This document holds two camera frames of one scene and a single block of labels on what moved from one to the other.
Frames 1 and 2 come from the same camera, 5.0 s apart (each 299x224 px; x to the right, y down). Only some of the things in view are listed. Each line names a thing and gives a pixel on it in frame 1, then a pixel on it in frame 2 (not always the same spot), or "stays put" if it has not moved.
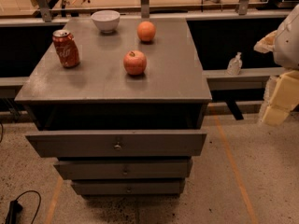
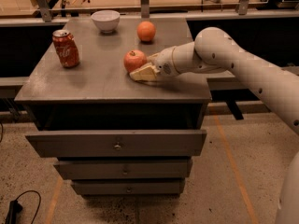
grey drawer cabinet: (129, 118) stays put
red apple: (135, 63) stays put
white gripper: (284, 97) → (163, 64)
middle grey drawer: (81, 170) stays put
